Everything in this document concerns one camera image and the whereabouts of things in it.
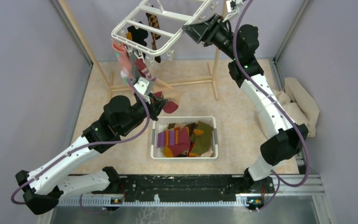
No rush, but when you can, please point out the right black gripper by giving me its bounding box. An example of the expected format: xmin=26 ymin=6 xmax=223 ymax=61
xmin=182 ymin=14 xmax=240 ymax=61

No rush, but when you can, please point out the maroon striped beige sock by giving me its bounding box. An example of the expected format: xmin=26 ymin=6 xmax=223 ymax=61
xmin=134 ymin=59 xmax=181 ymax=114

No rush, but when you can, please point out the white plastic basket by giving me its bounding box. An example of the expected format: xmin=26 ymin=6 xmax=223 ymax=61
xmin=151 ymin=116 xmax=218 ymax=160

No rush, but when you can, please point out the purple maroon striped sock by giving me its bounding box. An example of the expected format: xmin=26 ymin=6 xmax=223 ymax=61
xmin=157 ymin=127 xmax=191 ymax=158

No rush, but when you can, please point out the pink patterned sock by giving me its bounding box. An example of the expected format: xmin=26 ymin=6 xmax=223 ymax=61
xmin=112 ymin=39 xmax=134 ymax=93

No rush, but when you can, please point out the olive green striped sock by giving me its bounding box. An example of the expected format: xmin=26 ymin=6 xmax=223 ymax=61
xmin=188 ymin=121 xmax=213 ymax=158

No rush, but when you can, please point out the white plastic sock hanger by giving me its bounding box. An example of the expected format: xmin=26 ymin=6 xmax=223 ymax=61
xmin=114 ymin=0 xmax=220 ymax=58

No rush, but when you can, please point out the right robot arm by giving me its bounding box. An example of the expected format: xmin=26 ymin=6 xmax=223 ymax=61
xmin=182 ymin=14 xmax=308 ymax=192

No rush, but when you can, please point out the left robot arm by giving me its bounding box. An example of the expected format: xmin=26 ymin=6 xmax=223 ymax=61
xmin=15 ymin=93 xmax=168 ymax=215

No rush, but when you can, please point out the wooden hanger rack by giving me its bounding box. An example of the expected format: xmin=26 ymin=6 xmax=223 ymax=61
xmin=57 ymin=0 xmax=220 ymax=100

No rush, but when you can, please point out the brown argyle sock in basket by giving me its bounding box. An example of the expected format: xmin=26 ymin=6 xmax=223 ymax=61
xmin=164 ymin=122 xmax=197 ymax=134

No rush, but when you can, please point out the brown argyle hanging sock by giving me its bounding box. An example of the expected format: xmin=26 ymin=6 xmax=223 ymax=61
xmin=145 ymin=12 xmax=163 ymax=64

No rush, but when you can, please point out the black hanging sock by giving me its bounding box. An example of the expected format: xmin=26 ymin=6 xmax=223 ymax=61
xmin=127 ymin=25 xmax=148 ymax=47

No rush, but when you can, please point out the beige crumpled cloth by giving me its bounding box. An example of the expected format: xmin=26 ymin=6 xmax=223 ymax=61
xmin=271 ymin=77 xmax=320 ymax=138

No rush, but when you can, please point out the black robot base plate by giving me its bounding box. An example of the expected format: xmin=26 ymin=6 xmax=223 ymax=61
xmin=91 ymin=174 xmax=275 ymax=212

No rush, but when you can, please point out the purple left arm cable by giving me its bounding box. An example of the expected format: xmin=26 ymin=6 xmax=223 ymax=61
xmin=10 ymin=79 xmax=151 ymax=216

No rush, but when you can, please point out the aluminium frame rail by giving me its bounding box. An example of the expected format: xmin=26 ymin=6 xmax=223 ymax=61
xmin=38 ymin=175 xmax=334 ymax=224

